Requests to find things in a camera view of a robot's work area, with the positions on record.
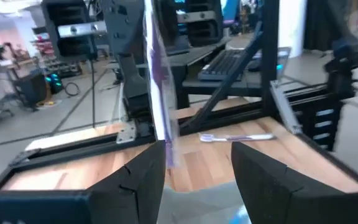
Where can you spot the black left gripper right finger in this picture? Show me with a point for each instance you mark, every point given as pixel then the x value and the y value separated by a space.
pixel 284 202

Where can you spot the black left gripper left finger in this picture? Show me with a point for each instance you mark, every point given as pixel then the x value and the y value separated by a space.
pixel 120 202

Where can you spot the orange white wrapped toothbrush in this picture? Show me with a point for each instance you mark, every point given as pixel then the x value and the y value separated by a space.
pixel 238 137

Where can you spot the black device with blue top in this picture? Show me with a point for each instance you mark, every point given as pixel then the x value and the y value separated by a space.
pixel 343 74

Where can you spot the black side table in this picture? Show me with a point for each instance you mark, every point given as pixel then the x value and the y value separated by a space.
pixel 197 84

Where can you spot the black computer tower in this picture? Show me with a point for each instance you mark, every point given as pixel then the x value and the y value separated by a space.
pixel 31 90

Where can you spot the black box on stand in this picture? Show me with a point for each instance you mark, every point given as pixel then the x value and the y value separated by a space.
pixel 73 43

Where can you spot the red shelving rack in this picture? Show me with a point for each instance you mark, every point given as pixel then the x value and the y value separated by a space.
pixel 43 43

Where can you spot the black computer case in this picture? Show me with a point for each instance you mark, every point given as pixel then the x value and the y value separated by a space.
pixel 200 31

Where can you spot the white metal bracket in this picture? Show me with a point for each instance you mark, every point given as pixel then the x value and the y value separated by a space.
pixel 284 107
pixel 126 134

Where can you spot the black aluminium table frame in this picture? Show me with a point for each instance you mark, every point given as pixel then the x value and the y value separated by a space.
pixel 73 150

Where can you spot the black slotted frame plate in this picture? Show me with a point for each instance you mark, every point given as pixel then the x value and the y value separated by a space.
pixel 309 124

